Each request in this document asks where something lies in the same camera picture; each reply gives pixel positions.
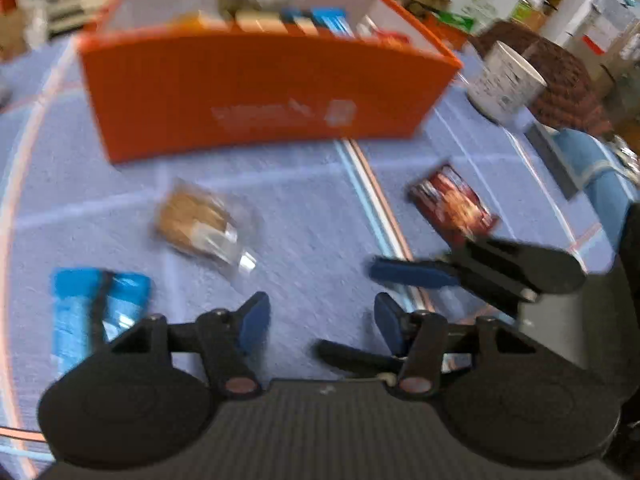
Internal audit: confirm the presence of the white box with red label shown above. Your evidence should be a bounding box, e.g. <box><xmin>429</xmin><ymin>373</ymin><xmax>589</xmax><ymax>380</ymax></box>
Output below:
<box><xmin>574</xmin><ymin>0</ymin><xmax>640</xmax><ymax>62</ymax></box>

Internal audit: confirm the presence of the clear packet with beige cookie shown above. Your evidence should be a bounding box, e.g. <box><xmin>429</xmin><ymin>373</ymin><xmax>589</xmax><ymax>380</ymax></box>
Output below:
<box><xmin>154</xmin><ymin>186</ymin><xmax>262</xmax><ymax>277</ymax></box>

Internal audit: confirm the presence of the orange cardboard box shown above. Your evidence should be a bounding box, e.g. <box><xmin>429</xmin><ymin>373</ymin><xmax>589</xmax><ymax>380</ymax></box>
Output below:
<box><xmin>76</xmin><ymin>0</ymin><xmax>464</xmax><ymax>164</ymax></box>

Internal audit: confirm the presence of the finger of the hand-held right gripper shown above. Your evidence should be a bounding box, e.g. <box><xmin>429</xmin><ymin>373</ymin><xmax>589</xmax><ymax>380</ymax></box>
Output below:
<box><xmin>316</xmin><ymin>339</ymin><xmax>407</xmax><ymax>379</ymax></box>
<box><xmin>369</xmin><ymin>236</ymin><xmax>587</xmax><ymax>302</ymax></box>

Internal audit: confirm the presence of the yellow snack packet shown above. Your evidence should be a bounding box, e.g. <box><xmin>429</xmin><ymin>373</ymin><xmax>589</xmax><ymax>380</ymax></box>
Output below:
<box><xmin>169</xmin><ymin>9</ymin><xmax>232</xmax><ymax>32</ymax></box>

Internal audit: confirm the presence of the dark red snack packet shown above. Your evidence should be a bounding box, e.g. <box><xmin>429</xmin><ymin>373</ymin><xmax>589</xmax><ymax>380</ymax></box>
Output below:
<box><xmin>409</xmin><ymin>164</ymin><xmax>502</xmax><ymax>247</ymax></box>

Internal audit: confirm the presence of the brown plaid cushion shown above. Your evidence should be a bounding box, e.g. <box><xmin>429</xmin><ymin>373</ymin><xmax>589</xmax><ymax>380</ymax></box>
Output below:
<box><xmin>471</xmin><ymin>21</ymin><xmax>614</xmax><ymax>137</ymax></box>

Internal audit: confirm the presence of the white patterned cup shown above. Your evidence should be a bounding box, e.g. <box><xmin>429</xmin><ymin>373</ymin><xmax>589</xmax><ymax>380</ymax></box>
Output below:
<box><xmin>466</xmin><ymin>39</ymin><xmax>549</xmax><ymax>124</ymax></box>

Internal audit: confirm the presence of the small blue snack packet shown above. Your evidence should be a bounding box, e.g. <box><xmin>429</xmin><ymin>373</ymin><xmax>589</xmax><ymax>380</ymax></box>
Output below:
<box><xmin>281</xmin><ymin>6</ymin><xmax>357</xmax><ymax>39</ymax></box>

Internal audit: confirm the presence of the blue packet with black stripe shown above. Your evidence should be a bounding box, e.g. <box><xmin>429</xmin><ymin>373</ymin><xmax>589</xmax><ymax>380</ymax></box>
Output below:
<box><xmin>51</xmin><ymin>268</ymin><xmax>152</xmax><ymax>377</ymax></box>

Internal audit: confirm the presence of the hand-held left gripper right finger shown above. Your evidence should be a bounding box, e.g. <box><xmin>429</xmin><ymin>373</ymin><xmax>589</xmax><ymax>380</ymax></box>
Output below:
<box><xmin>373</xmin><ymin>292</ymin><xmax>527</xmax><ymax>401</ymax></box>

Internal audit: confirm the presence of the tan snack packet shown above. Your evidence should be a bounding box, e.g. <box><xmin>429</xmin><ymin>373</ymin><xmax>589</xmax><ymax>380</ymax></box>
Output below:
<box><xmin>234</xmin><ymin>9</ymin><xmax>287</xmax><ymax>34</ymax></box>

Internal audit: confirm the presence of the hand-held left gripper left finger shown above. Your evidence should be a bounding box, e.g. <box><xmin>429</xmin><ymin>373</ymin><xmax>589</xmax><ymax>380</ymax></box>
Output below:
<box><xmin>111</xmin><ymin>291</ymin><xmax>272</xmax><ymax>401</ymax></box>

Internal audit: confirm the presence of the blue cloth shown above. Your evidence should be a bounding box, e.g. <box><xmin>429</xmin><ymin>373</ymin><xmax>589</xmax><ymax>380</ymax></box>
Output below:
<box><xmin>551</xmin><ymin>126</ymin><xmax>640</xmax><ymax>262</ymax></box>

